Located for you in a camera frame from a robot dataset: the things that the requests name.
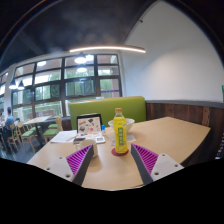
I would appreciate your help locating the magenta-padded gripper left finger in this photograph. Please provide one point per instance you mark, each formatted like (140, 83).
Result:
(77, 160)

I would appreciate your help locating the small black box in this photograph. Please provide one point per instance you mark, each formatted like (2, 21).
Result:
(78, 140)

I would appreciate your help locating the person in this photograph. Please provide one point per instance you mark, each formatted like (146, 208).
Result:
(9, 120)

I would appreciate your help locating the white bowl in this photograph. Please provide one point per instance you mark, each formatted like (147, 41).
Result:
(130, 124)

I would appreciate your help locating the light wooden dining table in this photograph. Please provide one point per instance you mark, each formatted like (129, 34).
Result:
(36, 119)

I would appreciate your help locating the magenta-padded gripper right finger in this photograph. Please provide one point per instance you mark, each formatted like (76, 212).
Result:
(147, 160)

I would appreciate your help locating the wooden chairs with green seats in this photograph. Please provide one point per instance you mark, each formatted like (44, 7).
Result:
(28, 133)

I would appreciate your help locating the small blue-capped bottle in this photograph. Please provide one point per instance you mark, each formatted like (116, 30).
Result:
(103, 130)

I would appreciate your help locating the green upholstered bench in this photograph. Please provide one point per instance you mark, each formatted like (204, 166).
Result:
(106, 106)

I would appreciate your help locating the black-framed tablet with pictures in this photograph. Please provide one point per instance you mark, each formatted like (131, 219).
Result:
(89, 124)

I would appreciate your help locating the white paper sheet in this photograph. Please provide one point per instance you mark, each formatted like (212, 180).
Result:
(63, 136)

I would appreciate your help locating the yellow drink bottle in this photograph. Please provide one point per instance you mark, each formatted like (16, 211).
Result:
(120, 133)

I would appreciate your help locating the flat round red coaster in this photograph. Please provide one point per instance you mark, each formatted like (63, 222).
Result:
(115, 153)

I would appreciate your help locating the black-framed window wall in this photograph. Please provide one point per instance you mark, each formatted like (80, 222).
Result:
(53, 91)

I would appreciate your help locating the curved linear ceiling light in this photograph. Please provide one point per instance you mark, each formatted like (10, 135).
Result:
(106, 48)

